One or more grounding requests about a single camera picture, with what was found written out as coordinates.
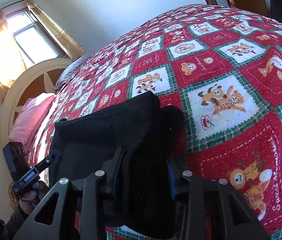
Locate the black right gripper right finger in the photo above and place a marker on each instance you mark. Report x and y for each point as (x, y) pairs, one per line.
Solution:
(211, 209)

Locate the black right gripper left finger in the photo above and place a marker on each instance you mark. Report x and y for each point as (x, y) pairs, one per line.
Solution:
(75, 209)

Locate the black pants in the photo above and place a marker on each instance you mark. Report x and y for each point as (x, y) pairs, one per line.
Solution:
(147, 132)

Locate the person's left hand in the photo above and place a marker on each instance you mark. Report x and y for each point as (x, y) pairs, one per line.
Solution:
(27, 201)

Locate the pink pillow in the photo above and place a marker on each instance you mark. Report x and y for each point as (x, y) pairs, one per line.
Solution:
(30, 118)

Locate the cream and brown headboard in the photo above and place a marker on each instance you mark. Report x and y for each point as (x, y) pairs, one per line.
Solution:
(38, 79)

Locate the striped grey pillow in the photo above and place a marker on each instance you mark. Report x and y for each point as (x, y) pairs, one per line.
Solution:
(70, 71)

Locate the red patchwork cartoon bedspread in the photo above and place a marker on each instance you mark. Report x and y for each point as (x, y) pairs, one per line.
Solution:
(223, 68)

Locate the right yellow curtain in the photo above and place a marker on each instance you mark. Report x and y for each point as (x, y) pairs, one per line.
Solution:
(69, 45)

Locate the window with frame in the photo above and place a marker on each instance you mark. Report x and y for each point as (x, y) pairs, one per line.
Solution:
(33, 40)

